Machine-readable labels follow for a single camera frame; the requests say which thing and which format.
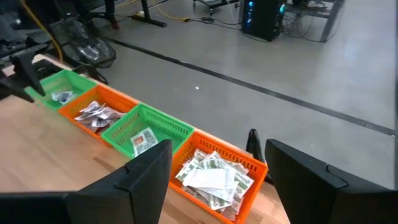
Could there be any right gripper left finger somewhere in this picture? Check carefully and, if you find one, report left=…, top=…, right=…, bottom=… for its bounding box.
left=64, top=139, right=174, bottom=224

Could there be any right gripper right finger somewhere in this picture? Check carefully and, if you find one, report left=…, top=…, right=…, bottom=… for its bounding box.
left=264, top=139, right=388, bottom=224

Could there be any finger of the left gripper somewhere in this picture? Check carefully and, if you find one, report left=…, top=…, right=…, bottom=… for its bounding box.
left=9, top=51, right=47, bottom=97
left=0, top=72, right=35, bottom=103

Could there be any white red-print packet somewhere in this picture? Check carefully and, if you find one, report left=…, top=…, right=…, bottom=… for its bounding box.
left=130, top=132, right=147, bottom=157
left=141, top=126, right=159, bottom=149

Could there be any green plastic basket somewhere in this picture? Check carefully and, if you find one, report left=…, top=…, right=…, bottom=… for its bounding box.
left=24, top=68, right=97, bottom=111
left=101, top=103, right=195, bottom=159

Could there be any black floor fan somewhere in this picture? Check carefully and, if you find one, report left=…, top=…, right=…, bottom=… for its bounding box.
left=49, top=17, right=118, bottom=85

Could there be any orange plastic basket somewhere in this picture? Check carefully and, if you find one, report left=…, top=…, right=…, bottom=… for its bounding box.
left=58, top=84, right=139, bottom=147
left=169, top=130, right=269, bottom=224

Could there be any person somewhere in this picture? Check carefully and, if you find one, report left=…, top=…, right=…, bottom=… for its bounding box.
left=102, top=0, right=121, bottom=30

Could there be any black table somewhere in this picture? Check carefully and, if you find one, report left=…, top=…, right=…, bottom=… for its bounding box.
left=130, top=0, right=168, bottom=28

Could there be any black computer tower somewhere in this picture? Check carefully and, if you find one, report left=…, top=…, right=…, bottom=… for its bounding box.
left=241, top=0, right=285, bottom=42

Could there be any black stand white base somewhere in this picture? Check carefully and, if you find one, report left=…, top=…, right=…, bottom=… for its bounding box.
left=192, top=0, right=240, bottom=16

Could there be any black cable clamp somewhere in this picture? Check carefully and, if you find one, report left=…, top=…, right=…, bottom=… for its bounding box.
left=245, top=128, right=274, bottom=185

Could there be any yellow floor cable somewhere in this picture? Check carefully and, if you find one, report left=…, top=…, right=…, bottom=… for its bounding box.
left=155, top=4, right=191, bottom=22

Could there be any grey metal frame table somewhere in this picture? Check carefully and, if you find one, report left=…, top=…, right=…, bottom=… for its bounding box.
left=284, top=0, right=345, bottom=44

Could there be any black floor cable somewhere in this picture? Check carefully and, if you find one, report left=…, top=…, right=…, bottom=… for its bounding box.
left=186, top=17, right=243, bottom=32

